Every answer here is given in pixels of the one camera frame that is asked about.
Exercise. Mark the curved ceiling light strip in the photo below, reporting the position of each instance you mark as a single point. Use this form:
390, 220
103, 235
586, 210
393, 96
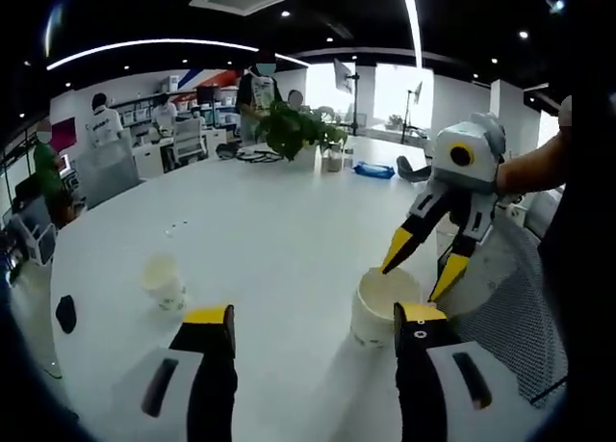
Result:
168, 42

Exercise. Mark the wide white paper cup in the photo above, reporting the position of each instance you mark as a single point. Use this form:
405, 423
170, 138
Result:
370, 326

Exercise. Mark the white low cabinet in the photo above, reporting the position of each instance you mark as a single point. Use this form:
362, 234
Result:
151, 160

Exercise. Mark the blue packet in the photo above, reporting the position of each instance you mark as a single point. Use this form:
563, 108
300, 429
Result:
374, 169

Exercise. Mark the black tripod stand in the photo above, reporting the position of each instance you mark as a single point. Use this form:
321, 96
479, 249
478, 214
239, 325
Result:
413, 114

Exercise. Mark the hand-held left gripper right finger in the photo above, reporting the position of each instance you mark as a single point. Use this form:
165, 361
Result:
423, 365

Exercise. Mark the white mesh chair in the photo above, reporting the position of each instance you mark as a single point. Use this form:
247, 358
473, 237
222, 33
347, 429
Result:
520, 307

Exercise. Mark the small black object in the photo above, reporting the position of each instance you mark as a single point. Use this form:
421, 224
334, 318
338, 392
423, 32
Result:
66, 313

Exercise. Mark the potted green plant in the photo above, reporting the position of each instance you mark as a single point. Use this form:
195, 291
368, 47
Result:
289, 134

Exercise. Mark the dark grey chair armrest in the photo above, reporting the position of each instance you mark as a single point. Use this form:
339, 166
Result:
411, 170

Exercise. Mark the glass jar with beige contents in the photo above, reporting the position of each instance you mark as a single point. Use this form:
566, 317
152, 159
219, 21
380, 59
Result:
332, 162

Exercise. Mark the wall shelf with boxes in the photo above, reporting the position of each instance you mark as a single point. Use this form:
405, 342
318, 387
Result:
212, 95

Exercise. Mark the pink screen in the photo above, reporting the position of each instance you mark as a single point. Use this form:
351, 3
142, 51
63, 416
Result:
63, 133

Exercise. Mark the person's black shirt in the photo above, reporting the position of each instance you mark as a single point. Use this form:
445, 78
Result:
587, 268

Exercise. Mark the clear glass jar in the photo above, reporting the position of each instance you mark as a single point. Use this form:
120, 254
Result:
348, 159

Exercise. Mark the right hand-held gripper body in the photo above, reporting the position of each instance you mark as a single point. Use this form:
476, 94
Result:
467, 158

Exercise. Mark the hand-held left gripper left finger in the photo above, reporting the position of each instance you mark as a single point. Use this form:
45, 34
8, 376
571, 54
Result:
207, 365

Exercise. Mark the white slatted office chair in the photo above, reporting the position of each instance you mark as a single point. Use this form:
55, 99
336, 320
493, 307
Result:
189, 141

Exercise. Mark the grey chair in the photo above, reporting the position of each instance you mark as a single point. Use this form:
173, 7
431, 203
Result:
108, 172

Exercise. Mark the white table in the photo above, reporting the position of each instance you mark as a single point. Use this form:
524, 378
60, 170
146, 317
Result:
264, 220

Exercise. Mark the long ceiling light strip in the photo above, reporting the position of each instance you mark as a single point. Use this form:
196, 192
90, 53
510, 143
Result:
414, 23

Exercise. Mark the printed paper cup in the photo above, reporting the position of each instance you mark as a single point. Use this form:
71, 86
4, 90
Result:
166, 293

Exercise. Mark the white panel on black stand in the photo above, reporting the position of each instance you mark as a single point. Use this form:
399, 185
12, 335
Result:
344, 76

